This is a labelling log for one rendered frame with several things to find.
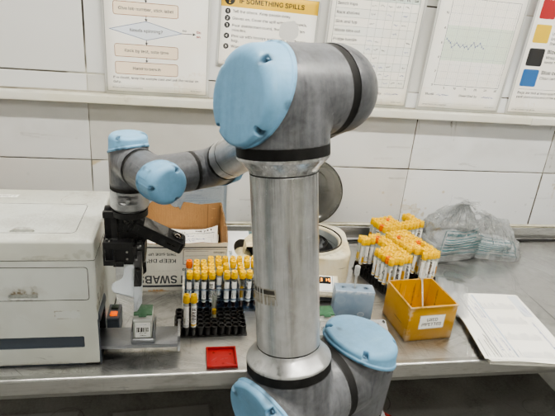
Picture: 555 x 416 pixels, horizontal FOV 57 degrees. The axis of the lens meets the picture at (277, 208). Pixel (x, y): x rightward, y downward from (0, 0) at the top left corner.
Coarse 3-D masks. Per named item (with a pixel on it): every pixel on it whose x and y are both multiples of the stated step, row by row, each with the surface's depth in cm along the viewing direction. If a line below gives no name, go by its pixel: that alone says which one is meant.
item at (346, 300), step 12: (336, 288) 128; (348, 288) 129; (360, 288) 129; (372, 288) 130; (336, 300) 128; (348, 300) 129; (360, 300) 129; (372, 300) 129; (336, 312) 130; (348, 312) 130; (360, 312) 130
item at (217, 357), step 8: (208, 352) 116; (216, 352) 116; (224, 352) 117; (232, 352) 117; (208, 360) 114; (216, 360) 114; (224, 360) 114; (232, 360) 115; (208, 368) 111; (216, 368) 112; (224, 368) 112
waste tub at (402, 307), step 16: (400, 288) 136; (416, 288) 137; (432, 288) 137; (384, 304) 137; (400, 304) 128; (416, 304) 140; (432, 304) 137; (448, 304) 130; (400, 320) 128; (416, 320) 125; (432, 320) 126; (448, 320) 127; (416, 336) 127; (432, 336) 128; (448, 336) 130
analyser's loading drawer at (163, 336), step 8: (104, 328) 115; (112, 328) 116; (120, 328) 116; (128, 328) 116; (160, 328) 117; (168, 328) 117; (176, 328) 118; (104, 336) 113; (112, 336) 113; (120, 336) 113; (128, 336) 113; (160, 336) 114; (168, 336) 115; (176, 336) 115; (104, 344) 110; (112, 344) 110; (120, 344) 111; (128, 344) 111; (136, 344) 111; (144, 344) 111; (152, 344) 111; (160, 344) 112; (168, 344) 112; (176, 344) 112
